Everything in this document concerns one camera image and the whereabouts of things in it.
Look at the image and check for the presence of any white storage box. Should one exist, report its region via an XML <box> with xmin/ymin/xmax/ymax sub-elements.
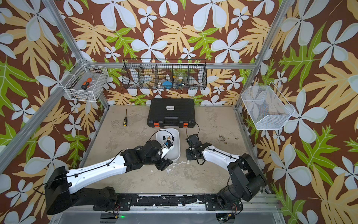
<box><xmin>155</xmin><ymin>128</ymin><xmax>180</xmax><ymax>163</ymax></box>

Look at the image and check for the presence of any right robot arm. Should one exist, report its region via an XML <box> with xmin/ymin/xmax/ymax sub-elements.
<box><xmin>186</xmin><ymin>134</ymin><xmax>267</xmax><ymax>210</ymax></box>

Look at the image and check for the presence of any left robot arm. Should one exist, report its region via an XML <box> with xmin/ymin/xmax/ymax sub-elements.
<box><xmin>44</xmin><ymin>140</ymin><xmax>174</xmax><ymax>215</ymax></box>

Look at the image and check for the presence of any black tool case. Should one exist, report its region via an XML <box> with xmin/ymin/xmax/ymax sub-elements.
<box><xmin>147</xmin><ymin>98</ymin><xmax>196</xmax><ymax>128</ymax></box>

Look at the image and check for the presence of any yellow black screwdriver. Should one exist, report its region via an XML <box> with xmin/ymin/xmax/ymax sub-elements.
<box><xmin>123</xmin><ymin>110</ymin><xmax>128</xmax><ymax>127</ymax></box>

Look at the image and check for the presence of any blue object in basket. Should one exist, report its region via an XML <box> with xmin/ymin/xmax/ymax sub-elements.
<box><xmin>162</xmin><ymin>81</ymin><xmax>172</xmax><ymax>90</ymax></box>

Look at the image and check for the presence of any clear bottle in basket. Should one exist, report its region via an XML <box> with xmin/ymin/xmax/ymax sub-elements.
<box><xmin>173</xmin><ymin>73</ymin><xmax>187</xmax><ymax>89</ymax></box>

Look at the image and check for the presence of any white mesh basket right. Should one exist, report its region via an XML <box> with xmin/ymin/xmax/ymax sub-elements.
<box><xmin>241</xmin><ymin>82</ymin><xmax>295</xmax><ymax>130</ymax></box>

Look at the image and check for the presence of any orange black tool in basket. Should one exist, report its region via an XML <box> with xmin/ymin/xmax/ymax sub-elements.
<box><xmin>81</xmin><ymin>78</ymin><xmax>92</xmax><ymax>90</ymax></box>

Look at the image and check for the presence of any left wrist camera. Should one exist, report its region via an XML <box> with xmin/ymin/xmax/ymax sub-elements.
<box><xmin>161</xmin><ymin>140</ymin><xmax>174</xmax><ymax>158</ymax></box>

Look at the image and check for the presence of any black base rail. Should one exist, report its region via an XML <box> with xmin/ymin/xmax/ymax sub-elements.
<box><xmin>92</xmin><ymin>193</ymin><xmax>243</xmax><ymax>212</ymax></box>

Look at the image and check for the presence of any black wire basket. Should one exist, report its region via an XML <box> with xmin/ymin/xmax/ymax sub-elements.
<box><xmin>121</xmin><ymin>59</ymin><xmax>208</xmax><ymax>90</ymax></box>

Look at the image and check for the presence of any white wire basket left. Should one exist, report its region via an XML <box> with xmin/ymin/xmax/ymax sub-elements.
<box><xmin>62</xmin><ymin>60</ymin><xmax>109</xmax><ymax>102</ymax></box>

